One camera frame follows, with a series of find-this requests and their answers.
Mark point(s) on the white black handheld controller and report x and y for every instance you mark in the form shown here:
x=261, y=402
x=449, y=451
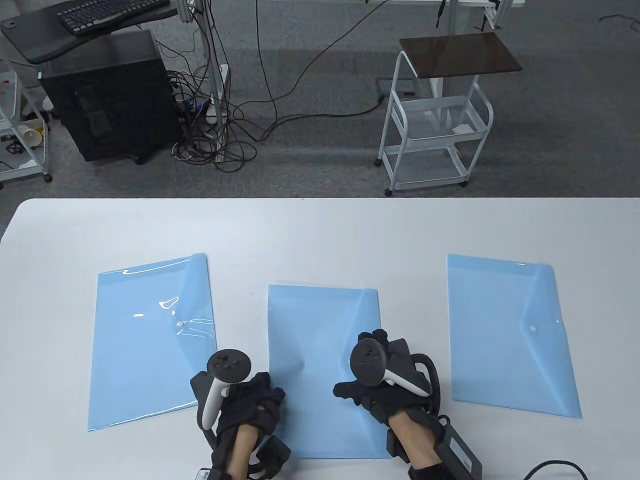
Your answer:
x=229, y=365
x=367, y=362

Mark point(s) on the person's left forearm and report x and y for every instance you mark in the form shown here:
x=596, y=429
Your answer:
x=240, y=450

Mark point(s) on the white cart with brown top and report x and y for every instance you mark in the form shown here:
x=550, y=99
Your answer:
x=460, y=55

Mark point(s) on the blue plastic snap folder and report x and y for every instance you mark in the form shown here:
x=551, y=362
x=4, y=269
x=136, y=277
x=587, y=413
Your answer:
x=145, y=360
x=310, y=325
x=500, y=350

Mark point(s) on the floor outlet box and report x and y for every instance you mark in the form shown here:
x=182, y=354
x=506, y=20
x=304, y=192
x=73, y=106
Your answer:
x=395, y=86

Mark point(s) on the paper cup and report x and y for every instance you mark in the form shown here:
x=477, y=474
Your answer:
x=30, y=136

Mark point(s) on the black forearm battery box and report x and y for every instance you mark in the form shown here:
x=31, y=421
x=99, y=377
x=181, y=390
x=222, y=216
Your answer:
x=457, y=445

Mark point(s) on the black keyboard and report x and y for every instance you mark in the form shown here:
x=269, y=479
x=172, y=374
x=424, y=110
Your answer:
x=110, y=12

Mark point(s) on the person's right forearm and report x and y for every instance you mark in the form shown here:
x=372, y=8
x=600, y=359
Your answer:
x=415, y=440

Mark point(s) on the black computer tower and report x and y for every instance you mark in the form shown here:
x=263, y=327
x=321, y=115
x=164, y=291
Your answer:
x=110, y=100

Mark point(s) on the aluminium frame post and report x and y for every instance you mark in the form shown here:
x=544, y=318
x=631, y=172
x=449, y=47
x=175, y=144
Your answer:
x=212, y=65

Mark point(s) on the person's left hand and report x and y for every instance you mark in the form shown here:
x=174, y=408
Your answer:
x=250, y=400

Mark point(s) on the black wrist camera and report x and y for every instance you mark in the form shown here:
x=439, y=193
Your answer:
x=395, y=445
x=275, y=452

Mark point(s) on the person's right hand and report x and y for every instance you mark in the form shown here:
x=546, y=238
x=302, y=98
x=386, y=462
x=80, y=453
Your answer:
x=380, y=405

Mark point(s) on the small paper scrap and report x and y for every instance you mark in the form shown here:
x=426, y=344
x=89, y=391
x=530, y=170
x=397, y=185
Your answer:
x=463, y=129

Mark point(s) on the black keyboard desk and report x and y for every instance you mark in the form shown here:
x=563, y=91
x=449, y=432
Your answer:
x=30, y=35

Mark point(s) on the white power strip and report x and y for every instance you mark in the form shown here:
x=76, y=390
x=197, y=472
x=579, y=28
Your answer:
x=222, y=90

